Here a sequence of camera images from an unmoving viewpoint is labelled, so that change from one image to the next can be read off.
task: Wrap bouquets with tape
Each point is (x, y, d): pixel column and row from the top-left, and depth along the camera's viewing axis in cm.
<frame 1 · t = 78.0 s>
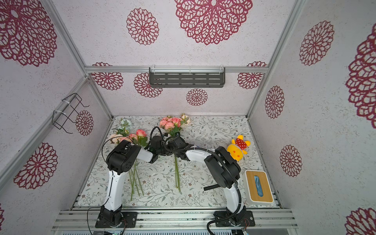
left hand: (181, 145, 100), fingers closed
right hand: (180, 146, 98), fingers closed
right pink rose bouquet: (173, 125, 105), point 10 cm above the table
left pink rose bouquet: (124, 132, 106), point 6 cm above the table
yellow plush toy: (238, 147, 97), point 6 cm above the table
black wristwatch: (211, 187, 87), on the table
wooden tray white rim: (250, 196, 78), point 6 cm above the table
blue tool on tray: (258, 186, 83), point 4 cm above the table

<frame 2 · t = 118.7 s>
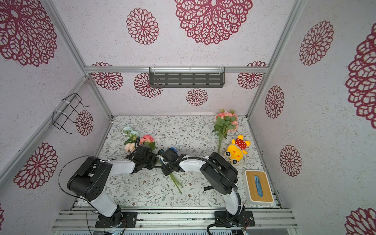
left hand: (160, 157, 96), fingers closed
right hand: (163, 167, 92), fingers closed
right pink rose bouquet: (225, 122, 111), point 7 cm above the table
left pink rose bouquet: (148, 140, 105), point 3 cm above the table
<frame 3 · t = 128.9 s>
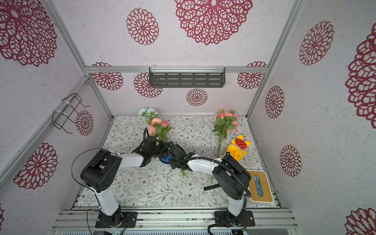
left hand: (174, 144, 94), fingers closed
right hand: (171, 158, 91), fingers closed
left pink rose bouquet: (158, 127, 97), point 15 cm above the table
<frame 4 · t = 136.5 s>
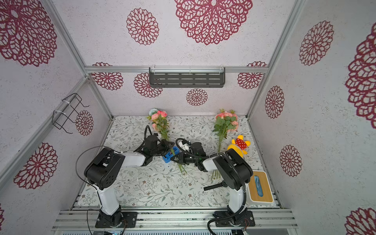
left hand: (175, 143, 95), fingers closed
right hand: (170, 158, 88), fingers closed
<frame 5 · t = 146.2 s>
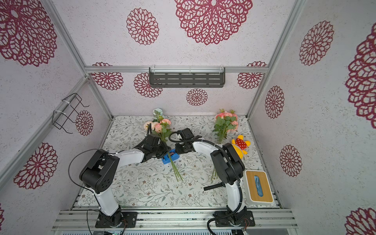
left hand: (172, 147, 96), fingers closed
right hand: (175, 148, 96), fingers closed
left pink rose bouquet: (159, 125, 99), point 14 cm above the table
